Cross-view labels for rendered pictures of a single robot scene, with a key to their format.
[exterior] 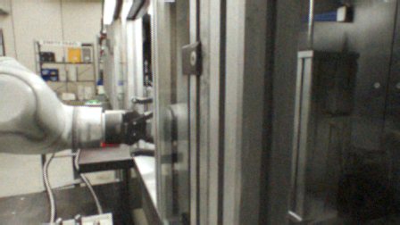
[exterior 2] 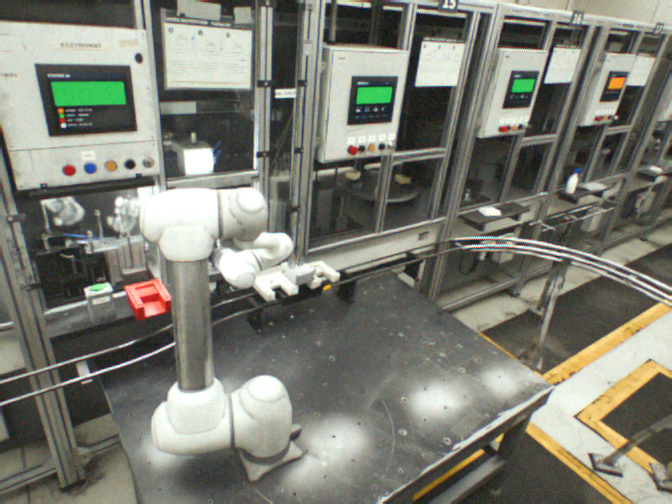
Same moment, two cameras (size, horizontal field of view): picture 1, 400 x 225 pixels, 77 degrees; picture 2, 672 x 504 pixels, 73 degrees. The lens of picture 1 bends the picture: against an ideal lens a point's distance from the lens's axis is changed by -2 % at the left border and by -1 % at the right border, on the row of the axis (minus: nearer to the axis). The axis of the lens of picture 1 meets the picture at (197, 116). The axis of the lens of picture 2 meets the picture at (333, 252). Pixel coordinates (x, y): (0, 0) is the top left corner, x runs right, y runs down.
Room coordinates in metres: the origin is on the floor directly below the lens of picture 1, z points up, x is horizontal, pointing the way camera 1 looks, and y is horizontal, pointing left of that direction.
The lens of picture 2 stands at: (0.60, 1.85, 1.94)
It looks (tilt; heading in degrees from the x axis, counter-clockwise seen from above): 28 degrees down; 253
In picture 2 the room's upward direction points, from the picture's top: 6 degrees clockwise
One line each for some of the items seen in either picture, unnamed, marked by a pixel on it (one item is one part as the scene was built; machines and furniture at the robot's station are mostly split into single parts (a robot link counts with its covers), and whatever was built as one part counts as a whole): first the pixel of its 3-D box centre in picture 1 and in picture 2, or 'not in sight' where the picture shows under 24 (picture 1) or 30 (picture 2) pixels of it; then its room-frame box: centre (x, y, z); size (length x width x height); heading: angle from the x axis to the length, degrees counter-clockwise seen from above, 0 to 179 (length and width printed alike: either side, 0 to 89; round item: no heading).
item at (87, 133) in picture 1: (90, 127); (227, 261); (0.54, 0.23, 1.02); 0.09 x 0.06 x 0.09; 21
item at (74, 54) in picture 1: (68, 82); not in sight; (6.45, 3.25, 1.00); 1.30 x 0.51 x 2.00; 111
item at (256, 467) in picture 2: not in sight; (270, 439); (0.44, 0.85, 0.71); 0.22 x 0.18 x 0.06; 21
